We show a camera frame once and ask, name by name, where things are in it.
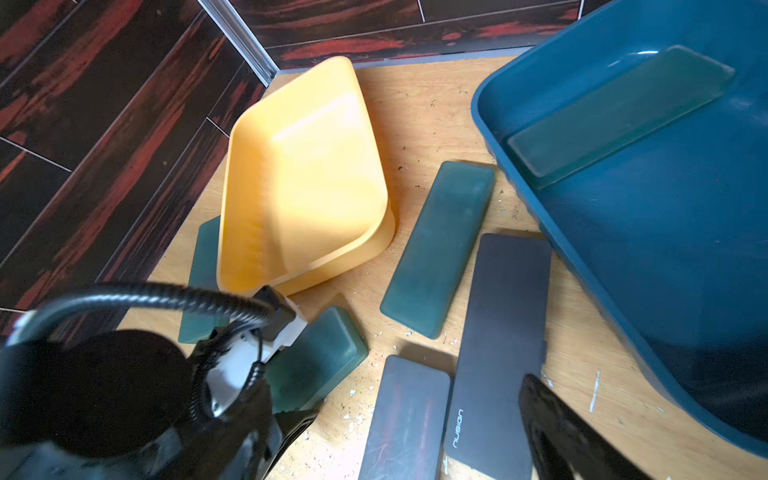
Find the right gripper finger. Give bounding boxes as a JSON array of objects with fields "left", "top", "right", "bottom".
[{"left": 519, "top": 374, "right": 649, "bottom": 479}]

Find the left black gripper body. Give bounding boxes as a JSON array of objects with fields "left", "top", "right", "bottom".
[{"left": 1, "top": 330, "right": 317, "bottom": 479}]

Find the black pencil case upper middle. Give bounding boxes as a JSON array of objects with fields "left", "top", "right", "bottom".
[{"left": 443, "top": 233, "right": 552, "bottom": 479}]

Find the black pencil case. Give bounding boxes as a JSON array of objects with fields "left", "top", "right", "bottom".
[
  {"left": 359, "top": 355, "right": 451, "bottom": 479},
  {"left": 443, "top": 233, "right": 552, "bottom": 479}
]

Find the black pencil case lower middle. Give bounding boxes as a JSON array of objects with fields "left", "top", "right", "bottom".
[{"left": 359, "top": 355, "right": 451, "bottom": 479}]

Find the teal plastic storage tray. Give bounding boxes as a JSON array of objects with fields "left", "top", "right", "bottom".
[{"left": 471, "top": 1, "right": 767, "bottom": 456}]

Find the yellow plastic storage tray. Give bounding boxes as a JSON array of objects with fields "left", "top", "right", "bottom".
[{"left": 216, "top": 57, "right": 395, "bottom": 296}]

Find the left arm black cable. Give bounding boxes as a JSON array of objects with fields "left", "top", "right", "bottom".
[{"left": 5, "top": 281, "right": 283, "bottom": 421}]

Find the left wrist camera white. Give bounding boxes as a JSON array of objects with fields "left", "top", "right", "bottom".
[{"left": 206, "top": 286, "right": 308, "bottom": 417}]

